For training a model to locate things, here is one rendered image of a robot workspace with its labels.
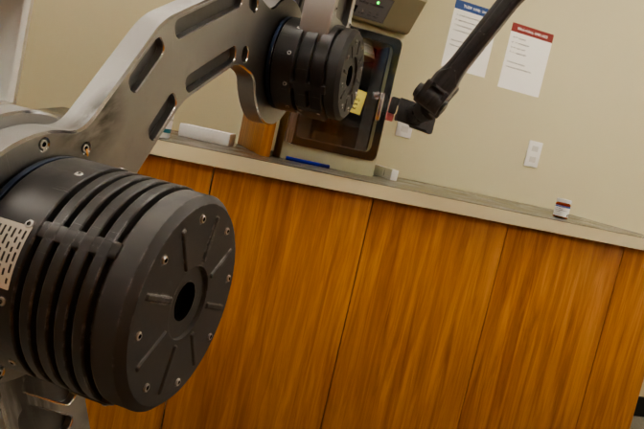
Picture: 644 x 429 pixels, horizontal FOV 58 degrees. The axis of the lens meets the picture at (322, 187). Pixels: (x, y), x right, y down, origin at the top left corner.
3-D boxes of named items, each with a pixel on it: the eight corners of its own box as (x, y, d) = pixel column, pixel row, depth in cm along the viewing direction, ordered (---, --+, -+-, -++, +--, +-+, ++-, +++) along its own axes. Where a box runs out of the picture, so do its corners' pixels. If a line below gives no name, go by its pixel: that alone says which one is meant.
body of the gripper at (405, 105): (399, 98, 161) (409, 94, 154) (431, 109, 164) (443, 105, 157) (393, 121, 161) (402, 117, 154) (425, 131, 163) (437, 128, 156)
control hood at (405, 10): (310, 7, 177) (318, -26, 176) (405, 34, 187) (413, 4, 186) (321, 1, 166) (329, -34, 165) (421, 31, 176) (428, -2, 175)
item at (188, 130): (186, 135, 191) (188, 123, 191) (233, 146, 192) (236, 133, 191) (177, 135, 179) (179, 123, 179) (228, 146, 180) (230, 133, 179)
